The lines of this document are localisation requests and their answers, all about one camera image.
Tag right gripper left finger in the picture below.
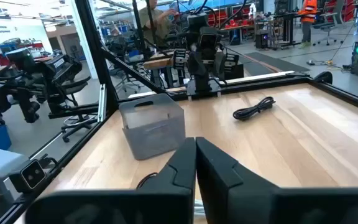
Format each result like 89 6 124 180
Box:
25 137 197 224

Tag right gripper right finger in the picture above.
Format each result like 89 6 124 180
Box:
195 136 358 224

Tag wooden workbench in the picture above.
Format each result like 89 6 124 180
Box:
142 57 180 71

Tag white beam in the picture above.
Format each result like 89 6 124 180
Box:
218 70 295 85

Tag person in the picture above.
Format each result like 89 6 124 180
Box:
138 0 179 48
297 0 320 50

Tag translucent grey plastic bin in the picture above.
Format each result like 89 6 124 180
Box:
118 93 186 161

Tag black floor mat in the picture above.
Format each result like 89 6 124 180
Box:
244 52 311 76

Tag black desk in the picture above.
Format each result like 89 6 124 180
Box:
273 11 305 49

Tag orange safety vest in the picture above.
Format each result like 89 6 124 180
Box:
299 0 318 24

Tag black office chair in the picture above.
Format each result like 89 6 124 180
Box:
60 76 98 143

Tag grey office chair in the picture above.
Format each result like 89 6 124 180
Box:
313 0 345 47

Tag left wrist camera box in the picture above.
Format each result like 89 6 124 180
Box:
199 26 223 52

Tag black aluminium table frame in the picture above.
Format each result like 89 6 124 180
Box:
0 0 358 224

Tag silver aluminium bracket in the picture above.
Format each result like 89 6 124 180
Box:
98 83 108 123

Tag black table-level camera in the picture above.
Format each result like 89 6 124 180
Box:
8 158 47 194

